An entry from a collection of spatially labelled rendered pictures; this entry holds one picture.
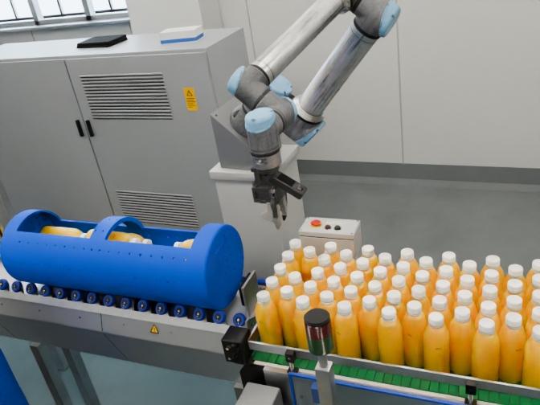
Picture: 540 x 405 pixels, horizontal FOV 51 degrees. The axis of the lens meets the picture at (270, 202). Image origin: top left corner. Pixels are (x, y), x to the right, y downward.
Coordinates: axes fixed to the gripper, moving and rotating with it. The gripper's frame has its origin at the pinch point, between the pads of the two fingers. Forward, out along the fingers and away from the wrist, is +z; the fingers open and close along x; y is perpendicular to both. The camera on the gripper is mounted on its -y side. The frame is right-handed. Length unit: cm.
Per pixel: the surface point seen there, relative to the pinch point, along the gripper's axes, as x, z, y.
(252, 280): 7.2, 19.7, 11.2
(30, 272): 23, 15, 93
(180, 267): 21.2, 6.5, 28.0
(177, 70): -144, -10, 120
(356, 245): -17.1, 18.7, -18.4
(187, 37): -161, -25, 119
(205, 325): 20.4, 30.5, 25.0
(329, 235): -14.9, 13.7, -9.7
